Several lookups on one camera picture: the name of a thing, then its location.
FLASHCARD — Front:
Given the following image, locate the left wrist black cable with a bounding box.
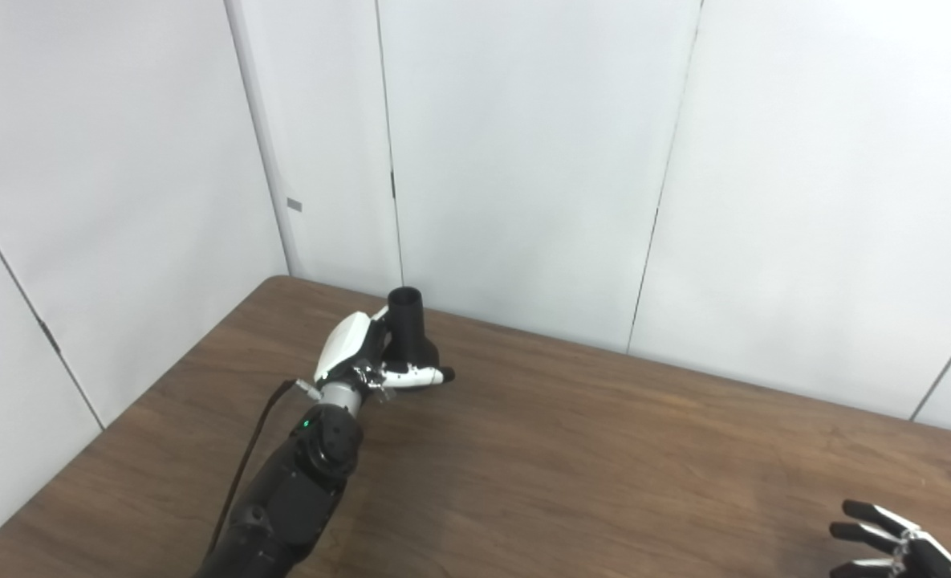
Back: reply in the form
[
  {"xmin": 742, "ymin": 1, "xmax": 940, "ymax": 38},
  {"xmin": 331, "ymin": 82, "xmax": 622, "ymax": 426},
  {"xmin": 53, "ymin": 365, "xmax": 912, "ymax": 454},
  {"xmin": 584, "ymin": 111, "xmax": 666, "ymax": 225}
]
[{"xmin": 206, "ymin": 377, "xmax": 322, "ymax": 556}]

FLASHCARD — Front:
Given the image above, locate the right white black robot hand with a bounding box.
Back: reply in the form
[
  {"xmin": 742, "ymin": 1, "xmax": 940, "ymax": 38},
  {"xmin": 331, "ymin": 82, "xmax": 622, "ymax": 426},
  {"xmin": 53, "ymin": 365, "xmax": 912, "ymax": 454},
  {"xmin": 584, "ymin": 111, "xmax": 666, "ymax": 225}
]
[{"xmin": 828, "ymin": 499, "xmax": 951, "ymax": 578}]

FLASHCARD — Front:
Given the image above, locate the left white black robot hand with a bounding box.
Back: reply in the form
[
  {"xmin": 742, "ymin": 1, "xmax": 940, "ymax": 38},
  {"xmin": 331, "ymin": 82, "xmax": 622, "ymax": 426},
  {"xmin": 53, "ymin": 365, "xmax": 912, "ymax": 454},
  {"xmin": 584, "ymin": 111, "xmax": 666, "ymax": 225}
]
[{"xmin": 313, "ymin": 305, "xmax": 456, "ymax": 404}]

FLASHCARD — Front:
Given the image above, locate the black funnel-shaped nozzle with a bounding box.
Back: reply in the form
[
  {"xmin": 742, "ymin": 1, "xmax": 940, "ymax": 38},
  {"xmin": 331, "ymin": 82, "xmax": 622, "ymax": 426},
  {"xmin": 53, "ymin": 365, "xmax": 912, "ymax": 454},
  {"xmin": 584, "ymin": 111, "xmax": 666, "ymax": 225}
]
[{"xmin": 382, "ymin": 287, "xmax": 444, "ymax": 391}]

